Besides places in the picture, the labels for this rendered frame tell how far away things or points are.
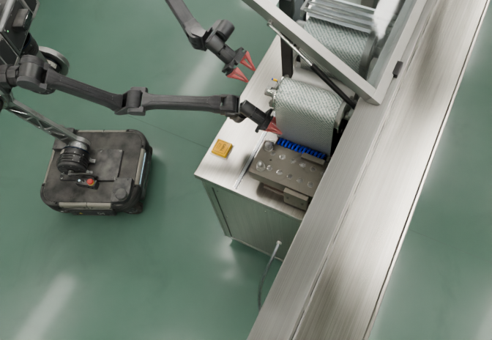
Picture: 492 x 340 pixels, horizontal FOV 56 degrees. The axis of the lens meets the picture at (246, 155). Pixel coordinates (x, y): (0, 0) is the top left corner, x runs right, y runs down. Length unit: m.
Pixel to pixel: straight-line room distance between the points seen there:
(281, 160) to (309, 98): 0.32
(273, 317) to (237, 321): 1.69
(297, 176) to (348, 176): 0.70
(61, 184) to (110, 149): 0.36
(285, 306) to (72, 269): 2.18
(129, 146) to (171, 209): 0.48
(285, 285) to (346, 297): 0.26
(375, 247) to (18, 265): 2.43
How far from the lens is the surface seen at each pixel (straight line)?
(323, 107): 1.69
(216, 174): 2.04
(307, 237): 1.11
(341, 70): 1.23
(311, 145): 1.90
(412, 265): 2.88
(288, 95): 1.72
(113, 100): 1.92
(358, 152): 1.21
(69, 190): 3.03
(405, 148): 1.48
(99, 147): 3.09
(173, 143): 3.23
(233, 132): 2.13
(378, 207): 1.38
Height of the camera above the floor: 2.70
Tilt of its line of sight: 61 degrees down
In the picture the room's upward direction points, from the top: 12 degrees counter-clockwise
